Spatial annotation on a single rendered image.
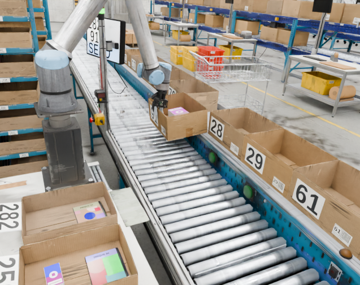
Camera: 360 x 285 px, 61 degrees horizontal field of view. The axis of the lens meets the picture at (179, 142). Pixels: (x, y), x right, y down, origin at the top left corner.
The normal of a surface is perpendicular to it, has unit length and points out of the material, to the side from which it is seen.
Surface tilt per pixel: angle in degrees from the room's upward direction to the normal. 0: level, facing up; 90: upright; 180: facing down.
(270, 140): 90
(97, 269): 0
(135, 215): 0
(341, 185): 90
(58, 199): 89
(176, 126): 91
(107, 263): 0
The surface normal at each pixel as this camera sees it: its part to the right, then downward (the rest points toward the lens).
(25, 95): 0.35, 0.44
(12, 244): 0.05, -0.90
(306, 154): -0.92, 0.12
